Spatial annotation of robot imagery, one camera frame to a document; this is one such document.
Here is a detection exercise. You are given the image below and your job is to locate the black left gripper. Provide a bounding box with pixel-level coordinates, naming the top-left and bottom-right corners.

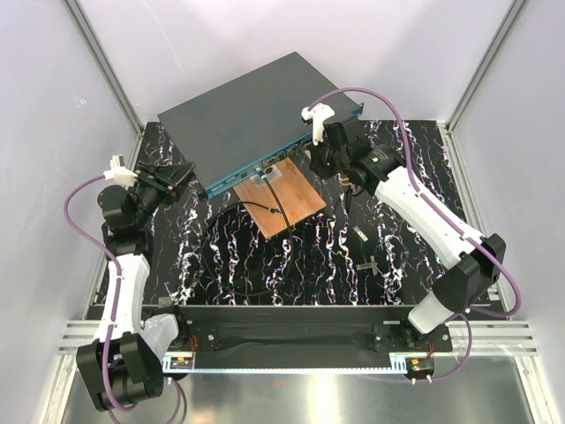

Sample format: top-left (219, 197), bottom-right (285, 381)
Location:
top-left (133, 162), bottom-right (195, 228)

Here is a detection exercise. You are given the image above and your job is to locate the silver SFP module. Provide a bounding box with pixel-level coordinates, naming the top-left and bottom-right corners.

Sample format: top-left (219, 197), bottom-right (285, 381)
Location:
top-left (352, 226), bottom-right (368, 243)

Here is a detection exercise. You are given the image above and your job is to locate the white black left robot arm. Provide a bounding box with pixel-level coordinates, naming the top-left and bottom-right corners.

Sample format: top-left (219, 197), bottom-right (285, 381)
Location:
top-left (76, 155), bottom-right (194, 412)

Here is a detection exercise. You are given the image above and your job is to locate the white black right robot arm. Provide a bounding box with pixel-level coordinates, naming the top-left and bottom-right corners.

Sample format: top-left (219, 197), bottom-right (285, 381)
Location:
top-left (308, 117), bottom-right (506, 351)

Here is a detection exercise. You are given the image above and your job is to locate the wooden board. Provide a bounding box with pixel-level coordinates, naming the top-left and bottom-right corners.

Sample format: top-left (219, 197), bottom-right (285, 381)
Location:
top-left (233, 158), bottom-right (326, 239)

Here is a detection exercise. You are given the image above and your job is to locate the left orange connector block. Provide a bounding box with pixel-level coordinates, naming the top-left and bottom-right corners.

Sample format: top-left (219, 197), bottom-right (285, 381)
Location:
top-left (171, 357), bottom-right (194, 369)

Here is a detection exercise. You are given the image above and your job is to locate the orange connector block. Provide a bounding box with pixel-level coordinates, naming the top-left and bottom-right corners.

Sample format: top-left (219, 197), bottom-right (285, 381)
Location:
top-left (409, 357), bottom-right (435, 372)
top-left (171, 357), bottom-right (194, 369)

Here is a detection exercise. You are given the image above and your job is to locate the right orange connector block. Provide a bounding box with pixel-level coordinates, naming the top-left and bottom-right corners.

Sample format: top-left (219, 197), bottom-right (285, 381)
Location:
top-left (409, 357), bottom-right (435, 372)

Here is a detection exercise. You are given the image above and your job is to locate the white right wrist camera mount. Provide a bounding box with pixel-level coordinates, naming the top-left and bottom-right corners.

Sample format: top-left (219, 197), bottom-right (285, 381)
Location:
top-left (300, 102), bottom-right (335, 146)

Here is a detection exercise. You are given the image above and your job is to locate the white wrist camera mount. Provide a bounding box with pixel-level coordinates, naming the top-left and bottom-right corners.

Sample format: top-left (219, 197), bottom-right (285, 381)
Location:
top-left (103, 155), bottom-right (138, 187)
top-left (300, 102), bottom-right (335, 146)

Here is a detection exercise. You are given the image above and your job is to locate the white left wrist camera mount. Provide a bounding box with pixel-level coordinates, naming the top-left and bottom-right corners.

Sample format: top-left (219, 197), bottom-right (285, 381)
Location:
top-left (103, 155), bottom-right (138, 187)

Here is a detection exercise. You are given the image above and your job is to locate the black fibre cable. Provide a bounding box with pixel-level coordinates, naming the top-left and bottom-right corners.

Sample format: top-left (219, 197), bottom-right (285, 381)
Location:
top-left (200, 174), bottom-right (301, 298)

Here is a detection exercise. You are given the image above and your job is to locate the dark grey network switch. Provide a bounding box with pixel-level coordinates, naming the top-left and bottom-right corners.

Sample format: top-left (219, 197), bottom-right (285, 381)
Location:
top-left (157, 51), bottom-right (365, 201)

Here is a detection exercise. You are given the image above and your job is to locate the left aluminium frame post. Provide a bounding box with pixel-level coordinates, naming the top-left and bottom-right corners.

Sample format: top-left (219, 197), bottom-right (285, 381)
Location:
top-left (61, 0), bottom-right (147, 136)

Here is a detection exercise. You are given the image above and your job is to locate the aluminium frame post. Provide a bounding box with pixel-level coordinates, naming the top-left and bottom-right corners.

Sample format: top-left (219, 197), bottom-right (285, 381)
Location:
top-left (61, 0), bottom-right (147, 136)
top-left (445, 0), bottom-right (530, 133)

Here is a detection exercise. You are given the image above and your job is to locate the aluminium frame rail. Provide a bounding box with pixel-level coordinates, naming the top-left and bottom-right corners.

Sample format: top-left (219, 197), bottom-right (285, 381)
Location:
top-left (56, 321), bottom-right (538, 375)

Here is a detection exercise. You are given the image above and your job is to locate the right aluminium frame post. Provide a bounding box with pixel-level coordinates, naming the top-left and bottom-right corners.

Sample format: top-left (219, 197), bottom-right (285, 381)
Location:
top-left (445, 0), bottom-right (530, 133)

